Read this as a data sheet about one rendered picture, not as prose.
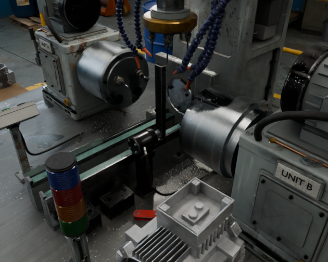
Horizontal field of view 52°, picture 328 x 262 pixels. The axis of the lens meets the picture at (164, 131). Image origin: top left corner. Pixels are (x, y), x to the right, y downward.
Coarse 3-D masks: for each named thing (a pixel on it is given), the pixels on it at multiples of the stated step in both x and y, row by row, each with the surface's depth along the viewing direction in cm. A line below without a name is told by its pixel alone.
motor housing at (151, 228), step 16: (144, 240) 63; (160, 240) 63; (176, 240) 62; (240, 240) 69; (128, 256) 63; (144, 256) 59; (160, 256) 60; (176, 256) 60; (192, 256) 62; (208, 256) 64; (224, 256) 64; (240, 256) 69
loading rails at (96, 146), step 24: (144, 120) 132; (168, 120) 136; (96, 144) 119; (120, 144) 122; (168, 144) 126; (96, 168) 109; (120, 168) 111; (48, 192) 99; (96, 192) 108; (48, 216) 101
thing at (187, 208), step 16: (176, 192) 67; (192, 192) 71; (208, 192) 70; (160, 208) 64; (176, 208) 68; (192, 208) 66; (208, 208) 66; (224, 208) 64; (160, 224) 66; (176, 224) 61; (192, 224) 64; (208, 224) 61; (224, 224) 67; (192, 240) 60; (208, 240) 62
